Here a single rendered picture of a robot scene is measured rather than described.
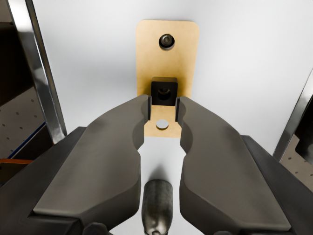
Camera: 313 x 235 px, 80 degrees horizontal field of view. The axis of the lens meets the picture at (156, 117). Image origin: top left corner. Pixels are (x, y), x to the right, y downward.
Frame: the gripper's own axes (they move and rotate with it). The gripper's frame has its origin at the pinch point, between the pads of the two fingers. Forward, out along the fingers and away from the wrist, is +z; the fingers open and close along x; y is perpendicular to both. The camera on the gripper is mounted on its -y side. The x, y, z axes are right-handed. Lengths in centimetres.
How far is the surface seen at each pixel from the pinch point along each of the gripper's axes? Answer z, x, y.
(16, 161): 7.9, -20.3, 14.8
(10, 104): 33, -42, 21
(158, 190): 1.6, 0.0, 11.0
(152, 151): 3.1, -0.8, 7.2
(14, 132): 33, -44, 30
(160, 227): -1.6, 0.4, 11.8
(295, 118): 3.5, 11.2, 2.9
